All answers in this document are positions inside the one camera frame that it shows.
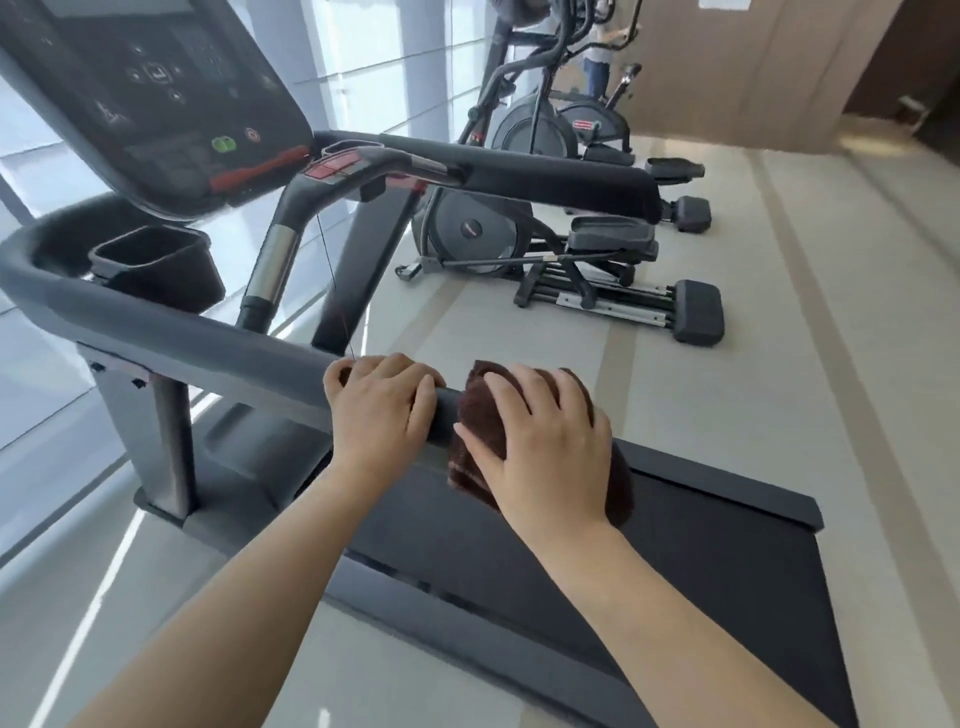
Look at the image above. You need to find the person's left hand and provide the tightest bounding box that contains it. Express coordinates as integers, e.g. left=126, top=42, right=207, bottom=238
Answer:
left=323, top=352, right=447, bottom=483

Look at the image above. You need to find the person's right hand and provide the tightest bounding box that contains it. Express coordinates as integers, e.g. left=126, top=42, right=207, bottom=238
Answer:
left=453, top=363, right=616, bottom=543

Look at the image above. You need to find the dark brown cleaning cloth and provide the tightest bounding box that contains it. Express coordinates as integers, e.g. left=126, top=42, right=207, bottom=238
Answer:
left=447, top=360, right=635, bottom=530

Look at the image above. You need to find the grey treadmill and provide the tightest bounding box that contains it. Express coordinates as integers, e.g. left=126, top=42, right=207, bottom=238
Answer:
left=0, top=0, right=860, bottom=728

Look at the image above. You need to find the person's left forearm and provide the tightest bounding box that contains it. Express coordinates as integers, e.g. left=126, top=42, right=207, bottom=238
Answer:
left=66, top=459, right=423, bottom=728

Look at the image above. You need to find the person's right forearm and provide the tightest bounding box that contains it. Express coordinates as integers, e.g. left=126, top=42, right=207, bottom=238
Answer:
left=517, top=516, right=845, bottom=728

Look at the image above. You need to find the grey elliptical trainer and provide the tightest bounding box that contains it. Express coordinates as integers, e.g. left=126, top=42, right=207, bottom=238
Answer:
left=457, top=0, right=713, bottom=234
left=396, top=180, right=726, bottom=348

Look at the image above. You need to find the black exercise bike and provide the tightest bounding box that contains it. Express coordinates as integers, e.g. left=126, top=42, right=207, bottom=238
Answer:
left=558, top=63, right=644, bottom=167

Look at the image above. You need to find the black treadmill cup holder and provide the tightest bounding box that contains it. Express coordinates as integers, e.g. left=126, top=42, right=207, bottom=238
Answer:
left=88, top=225, right=227, bottom=315

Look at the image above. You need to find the black treadmill console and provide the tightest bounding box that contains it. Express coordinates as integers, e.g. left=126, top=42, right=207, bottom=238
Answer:
left=0, top=0, right=313, bottom=220

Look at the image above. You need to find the thin red safety cord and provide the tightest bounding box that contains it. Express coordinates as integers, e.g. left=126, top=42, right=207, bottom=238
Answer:
left=315, top=210, right=356, bottom=362

